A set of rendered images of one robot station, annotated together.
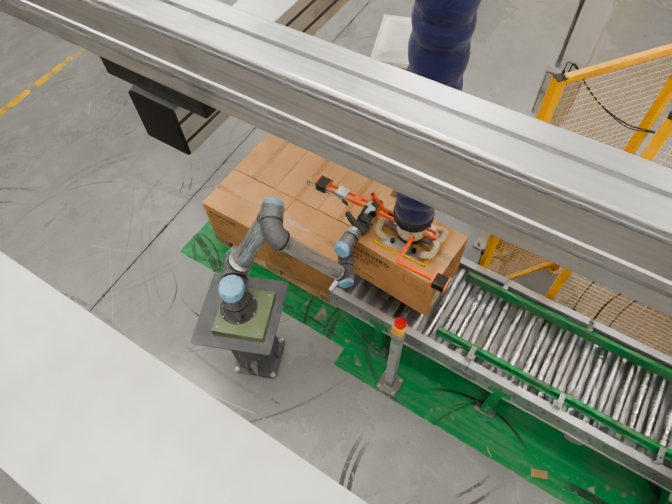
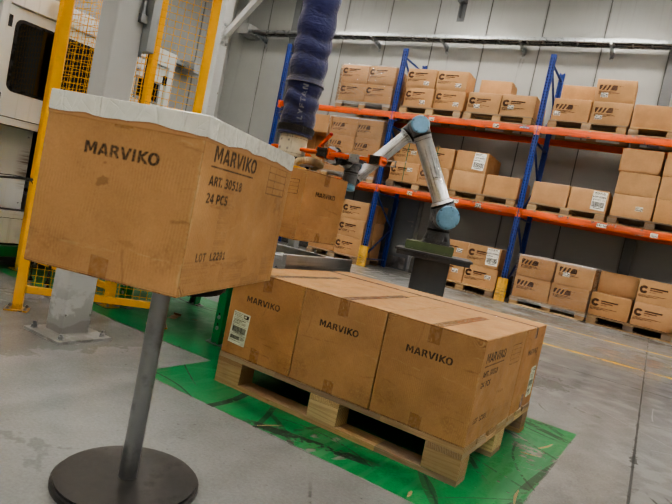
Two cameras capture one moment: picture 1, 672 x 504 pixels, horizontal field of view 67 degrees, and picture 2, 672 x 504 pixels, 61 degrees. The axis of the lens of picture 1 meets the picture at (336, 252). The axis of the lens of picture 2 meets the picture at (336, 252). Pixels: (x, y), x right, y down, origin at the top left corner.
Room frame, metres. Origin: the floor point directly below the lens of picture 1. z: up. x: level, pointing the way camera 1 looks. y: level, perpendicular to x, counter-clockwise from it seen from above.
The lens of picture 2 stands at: (5.23, -0.31, 0.87)
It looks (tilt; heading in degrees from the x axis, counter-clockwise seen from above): 4 degrees down; 176
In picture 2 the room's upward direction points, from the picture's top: 12 degrees clockwise
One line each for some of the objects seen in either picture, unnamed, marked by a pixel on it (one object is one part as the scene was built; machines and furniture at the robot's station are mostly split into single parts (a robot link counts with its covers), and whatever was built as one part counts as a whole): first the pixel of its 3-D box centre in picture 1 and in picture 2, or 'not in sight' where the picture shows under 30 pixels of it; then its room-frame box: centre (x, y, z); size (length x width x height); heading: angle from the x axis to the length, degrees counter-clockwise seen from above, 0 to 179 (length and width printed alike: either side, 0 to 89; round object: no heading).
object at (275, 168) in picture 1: (305, 206); (389, 337); (2.52, 0.22, 0.34); 1.20 x 1.00 x 0.40; 54
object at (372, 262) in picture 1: (404, 253); (284, 201); (1.68, -0.43, 0.88); 0.60 x 0.40 x 0.40; 51
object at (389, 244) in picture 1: (402, 246); not in sight; (1.59, -0.39, 1.11); 0.34 x 0.10 x 0.05; 55
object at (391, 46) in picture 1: (400, 60); (179, 200); (3.63, -0.64, 0.82); 0.60 x 0.40 x 0.40; 163
